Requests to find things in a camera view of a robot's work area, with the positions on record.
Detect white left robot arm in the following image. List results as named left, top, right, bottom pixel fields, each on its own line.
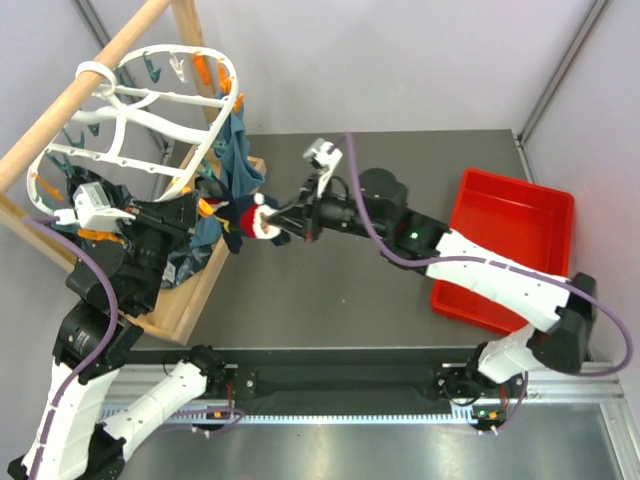
left=7, top=191, right=227, bottom=479

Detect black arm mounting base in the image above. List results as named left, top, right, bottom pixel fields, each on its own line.
left=114, top=344, right=528, bottom=436

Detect red plastic bin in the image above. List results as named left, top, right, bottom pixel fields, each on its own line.
left=431, top=168, right=574, bottom=335

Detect aluminium rail frame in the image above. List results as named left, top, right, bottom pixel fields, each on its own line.
left=79, top=359, right=629, bottom=480

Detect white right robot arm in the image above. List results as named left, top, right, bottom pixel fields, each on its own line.
left=264, top=168, right=596, bottom=396

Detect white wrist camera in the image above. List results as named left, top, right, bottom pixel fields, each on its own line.
left=303, top=138, right=343, bottom=198
left=53, top=182, right=136, bottom=233

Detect teal blue garment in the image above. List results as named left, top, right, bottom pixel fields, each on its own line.
left=190, top=106, right=264, bottom=248

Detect navy sock with yellow tag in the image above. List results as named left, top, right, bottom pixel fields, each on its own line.
left=214, top=192, right=291, bottom=254

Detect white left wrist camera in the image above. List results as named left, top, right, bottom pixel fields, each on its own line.
left=53, top=182, right=136, bottom=233

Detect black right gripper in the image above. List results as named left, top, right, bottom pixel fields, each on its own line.
left=268, top=174, right=388, bottom=245

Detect dark leaf-print shorts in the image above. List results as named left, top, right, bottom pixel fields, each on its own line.
left=55, top=164, right=212, bottom=288

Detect wooden rack frame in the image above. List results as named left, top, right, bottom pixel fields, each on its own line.
left=11, top=1, right=265, bottom=344

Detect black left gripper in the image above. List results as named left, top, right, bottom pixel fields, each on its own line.
left=117, top=189, right=203, bottom=311

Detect white round clip hanger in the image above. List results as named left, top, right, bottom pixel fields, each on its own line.
left=26, top=44, right=240, bottom=215

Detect wooden round rod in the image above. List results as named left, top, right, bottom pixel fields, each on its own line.
left=1, top=0, right=171, bottom=193

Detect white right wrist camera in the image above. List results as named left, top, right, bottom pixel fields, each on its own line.
left=303, top=138, right=343, bottom=198

